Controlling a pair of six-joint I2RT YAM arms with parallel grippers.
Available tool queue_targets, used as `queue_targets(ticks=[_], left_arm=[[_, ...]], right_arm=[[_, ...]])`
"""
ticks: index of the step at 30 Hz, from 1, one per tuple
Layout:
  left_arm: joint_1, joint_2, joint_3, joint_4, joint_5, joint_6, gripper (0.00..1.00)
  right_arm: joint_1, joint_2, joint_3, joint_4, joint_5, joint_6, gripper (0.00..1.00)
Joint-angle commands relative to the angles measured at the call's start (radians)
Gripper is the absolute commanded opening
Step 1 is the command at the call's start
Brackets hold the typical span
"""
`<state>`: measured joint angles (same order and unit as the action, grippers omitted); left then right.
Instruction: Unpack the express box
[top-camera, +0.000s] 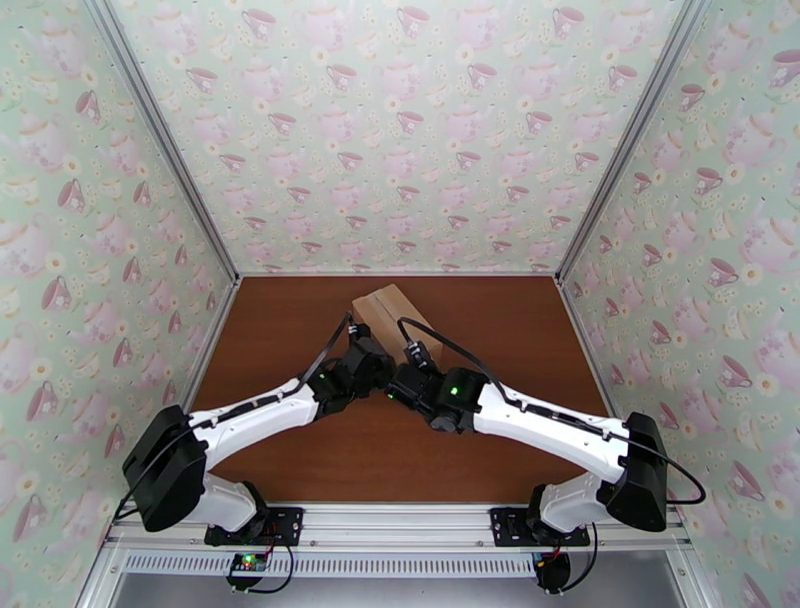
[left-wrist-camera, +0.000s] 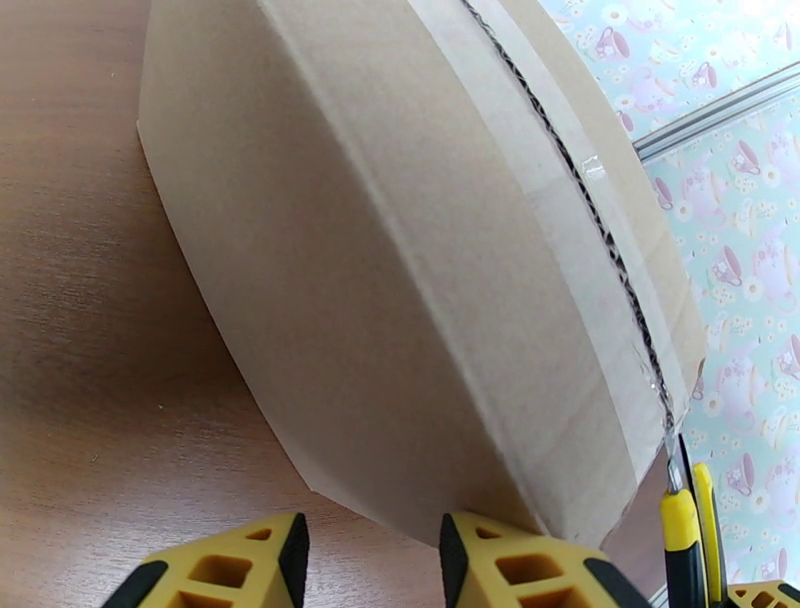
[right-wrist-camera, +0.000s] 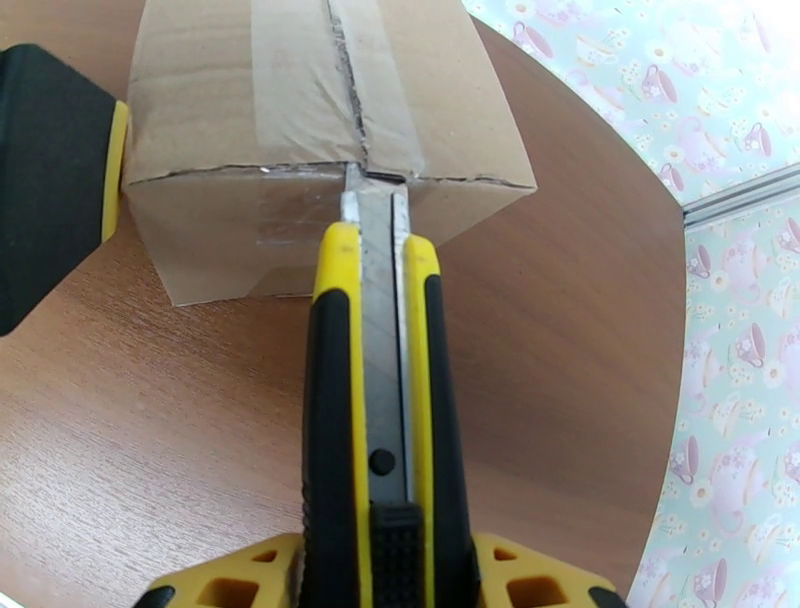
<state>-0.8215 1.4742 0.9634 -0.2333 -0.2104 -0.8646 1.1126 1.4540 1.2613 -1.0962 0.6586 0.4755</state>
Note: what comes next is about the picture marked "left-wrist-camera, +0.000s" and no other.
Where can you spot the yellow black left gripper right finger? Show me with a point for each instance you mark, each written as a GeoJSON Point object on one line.
{"type": "Point", "coordinates": [531, 581]}

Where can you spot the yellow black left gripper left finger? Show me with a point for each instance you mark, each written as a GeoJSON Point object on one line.
{"type": "Point", "coordinates": [219, 575]}

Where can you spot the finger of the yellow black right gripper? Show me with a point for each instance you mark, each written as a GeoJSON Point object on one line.
{"type": "Point", "coordinates": [769, 597]}

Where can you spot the yellow black utility knife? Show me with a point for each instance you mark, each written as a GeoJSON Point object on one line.
{"type": "Point", "coordinates": [678, 525]}

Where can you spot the brown cardboard express box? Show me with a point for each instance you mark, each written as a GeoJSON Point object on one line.
{"type": "Point", "coordinates": [375, 250]}

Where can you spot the aluminium corner post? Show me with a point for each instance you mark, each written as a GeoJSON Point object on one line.
{"type": "Point", "coordinates": [719, 115]}

